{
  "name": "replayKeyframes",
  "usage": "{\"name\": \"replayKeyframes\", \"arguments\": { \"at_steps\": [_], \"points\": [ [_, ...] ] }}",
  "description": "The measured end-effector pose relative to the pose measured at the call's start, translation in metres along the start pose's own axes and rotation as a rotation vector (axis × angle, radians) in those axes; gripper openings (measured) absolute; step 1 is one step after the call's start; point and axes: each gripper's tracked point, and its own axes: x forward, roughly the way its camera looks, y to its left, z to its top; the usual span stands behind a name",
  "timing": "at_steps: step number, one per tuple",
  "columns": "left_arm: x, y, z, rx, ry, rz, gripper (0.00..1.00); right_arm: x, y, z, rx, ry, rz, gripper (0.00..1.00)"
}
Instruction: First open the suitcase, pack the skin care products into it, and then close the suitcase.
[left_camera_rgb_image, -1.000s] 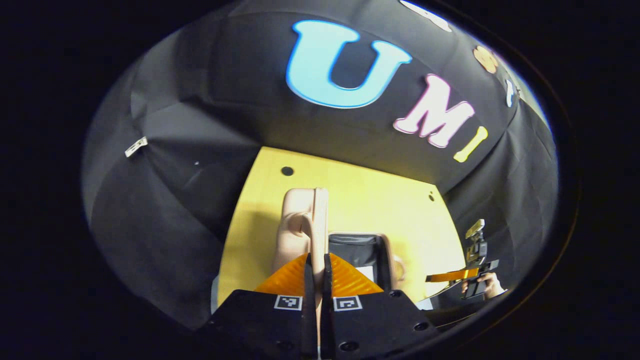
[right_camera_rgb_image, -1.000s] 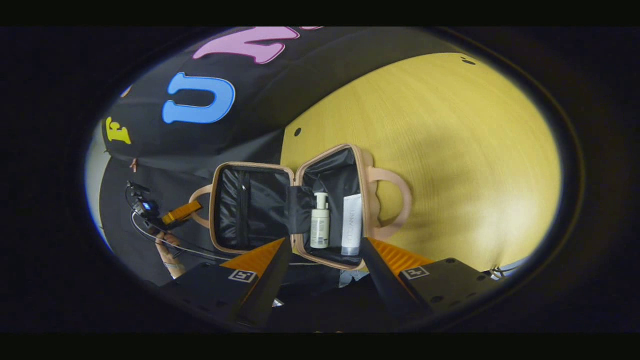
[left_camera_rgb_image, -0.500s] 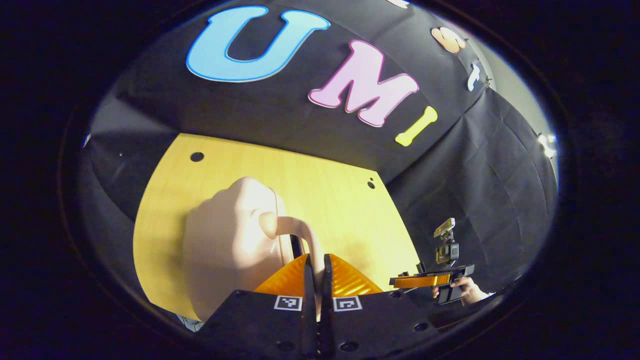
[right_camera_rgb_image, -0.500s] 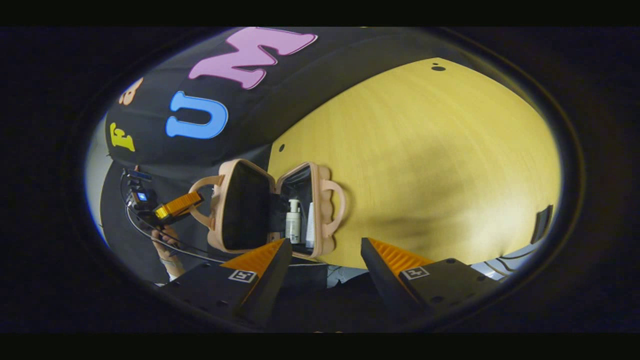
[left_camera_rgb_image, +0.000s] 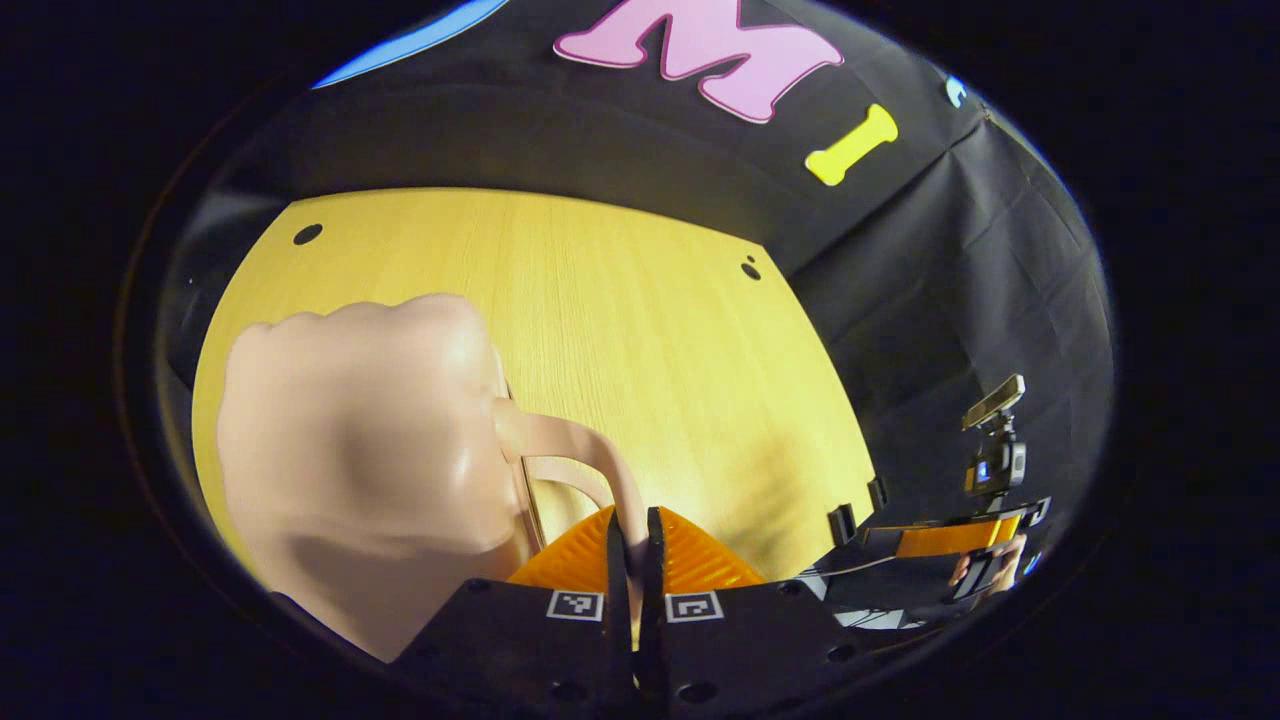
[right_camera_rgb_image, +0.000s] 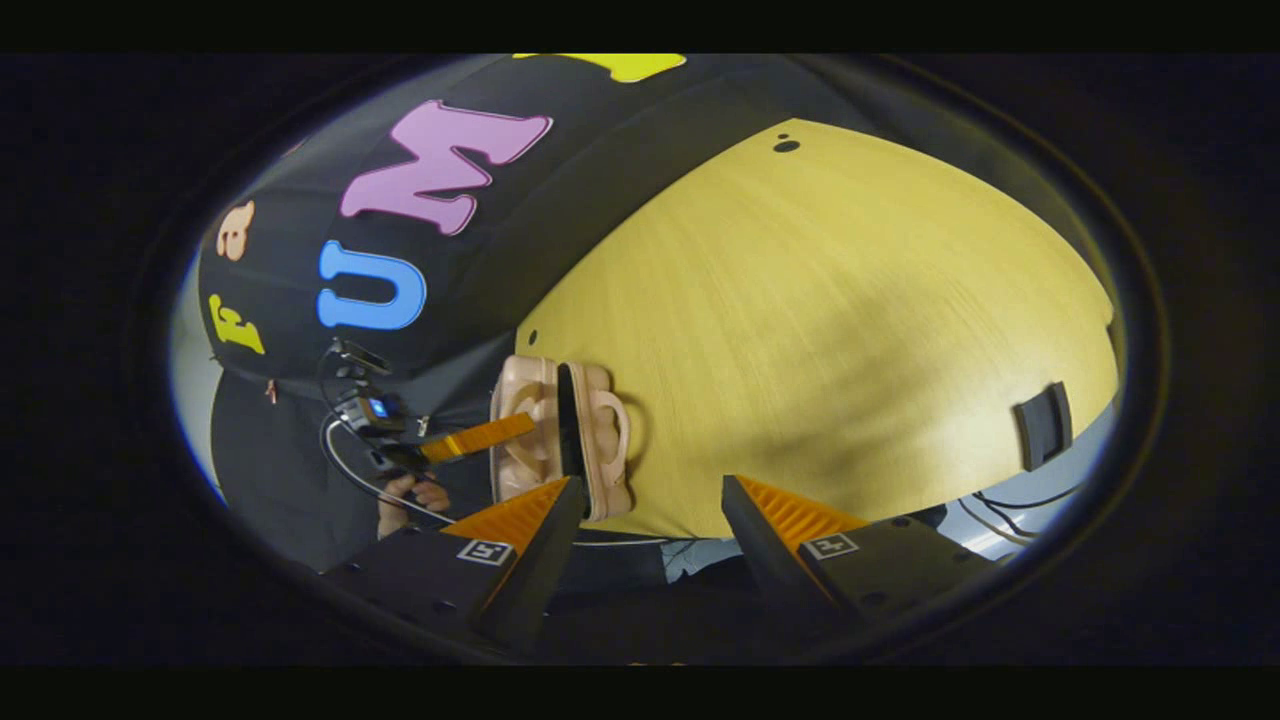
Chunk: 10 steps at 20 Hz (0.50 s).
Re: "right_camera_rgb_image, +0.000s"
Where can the pink suitcase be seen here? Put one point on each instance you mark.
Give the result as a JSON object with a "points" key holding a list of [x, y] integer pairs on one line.
{"points": [[520, 400]]}

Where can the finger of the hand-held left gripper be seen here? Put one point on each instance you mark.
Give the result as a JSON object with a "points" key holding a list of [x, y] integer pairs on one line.
{"points": [[480, 436]]}

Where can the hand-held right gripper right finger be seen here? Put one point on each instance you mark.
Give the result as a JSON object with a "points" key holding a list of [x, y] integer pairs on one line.
{"points": [[765, 565]]}

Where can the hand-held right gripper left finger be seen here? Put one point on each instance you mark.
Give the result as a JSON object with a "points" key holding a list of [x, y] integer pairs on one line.
{"points": [[540, 580]]}

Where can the black table clamp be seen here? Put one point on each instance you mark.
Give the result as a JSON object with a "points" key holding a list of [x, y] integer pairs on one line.
{"points": [[1045, 425]]}

